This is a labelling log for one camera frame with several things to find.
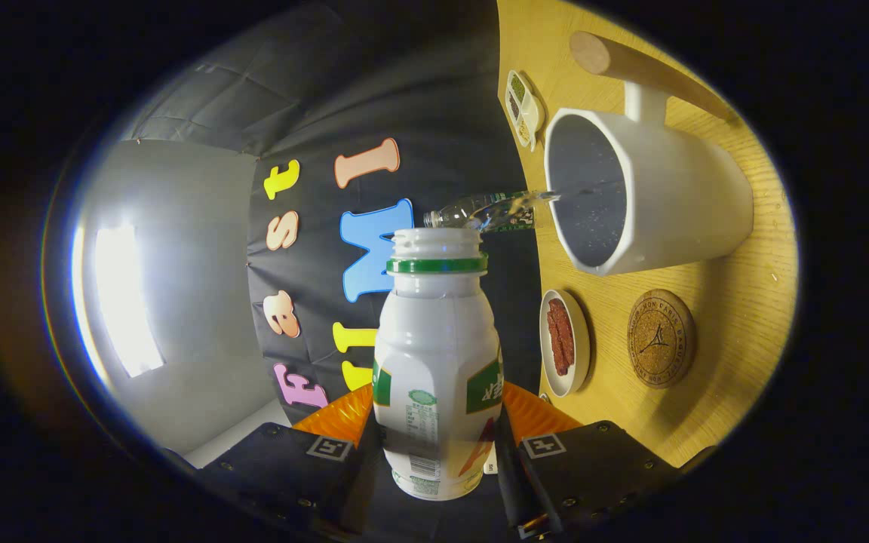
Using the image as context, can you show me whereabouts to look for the wooden table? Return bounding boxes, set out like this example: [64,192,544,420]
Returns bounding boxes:
[496,0,799,468]

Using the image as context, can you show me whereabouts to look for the white juice bottle green label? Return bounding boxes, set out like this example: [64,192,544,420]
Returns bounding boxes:
[371,227,505,502]

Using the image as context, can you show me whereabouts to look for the ceiling light panel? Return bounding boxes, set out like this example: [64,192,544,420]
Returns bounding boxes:
[94,224,165,379]

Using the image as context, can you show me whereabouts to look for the round beige plate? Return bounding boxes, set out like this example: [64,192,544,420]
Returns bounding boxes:
[539,289,591,398]

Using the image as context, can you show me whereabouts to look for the clear plastic water bottle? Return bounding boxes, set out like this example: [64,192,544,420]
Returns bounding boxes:
[423,190,562,233]

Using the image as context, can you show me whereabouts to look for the black backdrop cloth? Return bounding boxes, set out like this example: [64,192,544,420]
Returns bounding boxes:
[121,0,548,529]

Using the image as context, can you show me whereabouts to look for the round cork coaster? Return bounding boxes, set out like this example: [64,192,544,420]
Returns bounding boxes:
[627,289,697,390]

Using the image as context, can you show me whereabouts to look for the white divided tray with beans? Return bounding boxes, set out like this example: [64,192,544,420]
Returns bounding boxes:
[505,69,546,152]

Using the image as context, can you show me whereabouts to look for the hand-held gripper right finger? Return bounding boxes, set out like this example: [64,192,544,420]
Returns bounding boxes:
[492,381,680,542]

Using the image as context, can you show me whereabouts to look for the white cup with wooden handle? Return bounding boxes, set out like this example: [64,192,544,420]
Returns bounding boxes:
[543,30,754,278]

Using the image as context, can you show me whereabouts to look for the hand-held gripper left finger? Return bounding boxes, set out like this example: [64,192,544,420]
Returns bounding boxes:
[197,383,386,540]

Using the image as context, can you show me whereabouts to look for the red meat slices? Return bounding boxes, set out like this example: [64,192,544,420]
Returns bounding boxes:
[547,298,576,376]

